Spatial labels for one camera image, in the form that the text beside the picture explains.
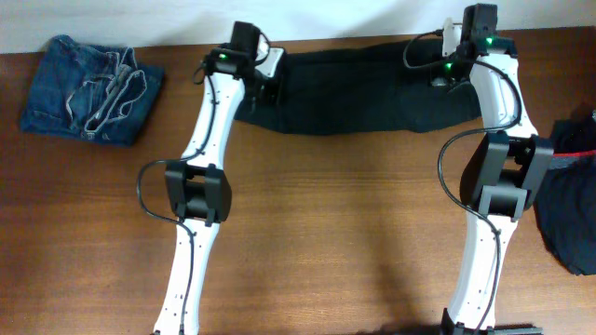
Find black shorts garment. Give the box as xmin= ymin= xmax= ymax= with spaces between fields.
xmin=235 ymin=39 xmax=481 ymax=136

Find blue denim jeans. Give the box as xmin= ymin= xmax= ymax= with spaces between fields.
xmin=20 ymin=34 xmax=164 ymax=146

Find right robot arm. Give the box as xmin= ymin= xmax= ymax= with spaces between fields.
xmin=439 ymin=4 xmax=553 ymax=334

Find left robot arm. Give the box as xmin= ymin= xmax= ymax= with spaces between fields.
xmin=153 ymin=21 xmax=285 ymax=335

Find dark garment with red trim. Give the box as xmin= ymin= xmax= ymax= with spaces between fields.
xmin=535 ymin=112 xmax=595 ymax=275

